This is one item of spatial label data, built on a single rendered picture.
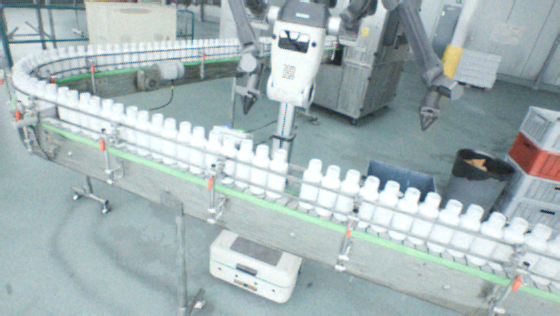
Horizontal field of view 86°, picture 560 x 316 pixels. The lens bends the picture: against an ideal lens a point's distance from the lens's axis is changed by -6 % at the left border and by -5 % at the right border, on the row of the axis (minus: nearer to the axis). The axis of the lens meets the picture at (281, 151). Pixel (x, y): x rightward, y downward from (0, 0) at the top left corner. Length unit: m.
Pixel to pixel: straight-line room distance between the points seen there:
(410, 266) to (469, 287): 0.18
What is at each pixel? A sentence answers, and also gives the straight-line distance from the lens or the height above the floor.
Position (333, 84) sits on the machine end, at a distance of 4.80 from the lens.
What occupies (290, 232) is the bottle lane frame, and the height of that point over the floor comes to 0.91.
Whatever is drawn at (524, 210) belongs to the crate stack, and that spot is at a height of 0.35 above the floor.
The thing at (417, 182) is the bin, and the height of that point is 0.90.
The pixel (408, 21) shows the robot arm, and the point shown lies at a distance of 1.09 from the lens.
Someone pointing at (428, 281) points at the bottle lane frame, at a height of 0.90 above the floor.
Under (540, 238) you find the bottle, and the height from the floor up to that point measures 1.14.
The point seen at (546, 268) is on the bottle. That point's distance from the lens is 1.16.
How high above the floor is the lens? 1.62
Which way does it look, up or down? 27 degrees down
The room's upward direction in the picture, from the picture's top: 9 degrees clockwise
